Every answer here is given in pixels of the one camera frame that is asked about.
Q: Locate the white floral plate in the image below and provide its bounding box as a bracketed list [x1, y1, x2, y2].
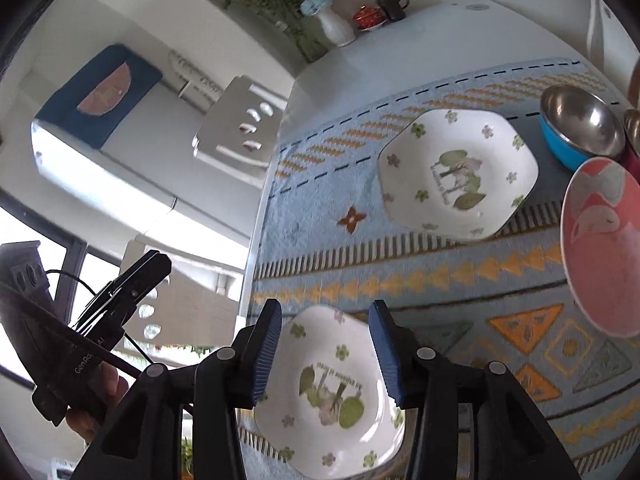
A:
[254, 304, 406, 479]
[378, 108, 539, 242]

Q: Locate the pink cartoon plate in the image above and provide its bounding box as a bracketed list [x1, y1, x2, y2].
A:
[560, 157, 639, 338]

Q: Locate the blue steel bowl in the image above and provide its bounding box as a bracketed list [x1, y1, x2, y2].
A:
[539, 84, 626, 171]

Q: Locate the pink steel bowl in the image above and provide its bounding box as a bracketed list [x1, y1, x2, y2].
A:
[620, 110, 640, 182]

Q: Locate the person's left hand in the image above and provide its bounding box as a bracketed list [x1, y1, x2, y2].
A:
[65, 362, 129, 444]

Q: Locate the light blue patterned mat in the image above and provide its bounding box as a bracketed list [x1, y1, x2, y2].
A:
[246, 56, 639, 479]

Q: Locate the white chair left side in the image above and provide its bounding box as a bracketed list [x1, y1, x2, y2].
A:
[192, 76, 286, 188]

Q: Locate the white ribbed flower vase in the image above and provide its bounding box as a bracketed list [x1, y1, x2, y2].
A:
[314, 6, 356, 48]

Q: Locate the dark mug with lid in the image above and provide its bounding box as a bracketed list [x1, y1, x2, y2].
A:
[376, 0, 410, 22]

